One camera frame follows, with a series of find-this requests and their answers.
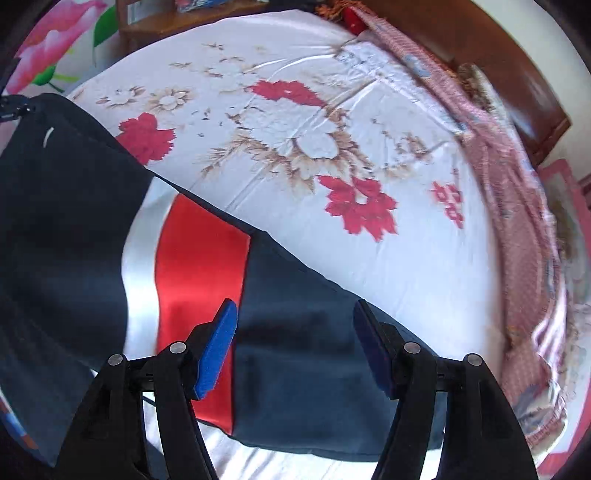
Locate dark navy pants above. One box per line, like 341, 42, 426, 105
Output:
0, 93, 449, 467

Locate pink patterned quilt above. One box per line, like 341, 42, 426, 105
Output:
322, 4, 571, 451

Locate floral white bed sheet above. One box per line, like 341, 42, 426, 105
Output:
70, 11, 506, 479

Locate wooden chair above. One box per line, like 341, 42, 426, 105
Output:
115, 0, 267, 51

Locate floral wardrobe door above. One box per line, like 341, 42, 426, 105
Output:
3, 1, 123, 96

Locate red pillow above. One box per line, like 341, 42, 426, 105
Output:
342, 7, 368, 36

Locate plastic bag of clothes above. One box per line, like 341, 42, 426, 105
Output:
174, 0, 228, 13

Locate wooden bed headboard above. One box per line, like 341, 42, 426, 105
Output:
365, 0, 571, 167

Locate pink bed guard rail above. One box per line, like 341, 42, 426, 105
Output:
538, 159, 590, 479

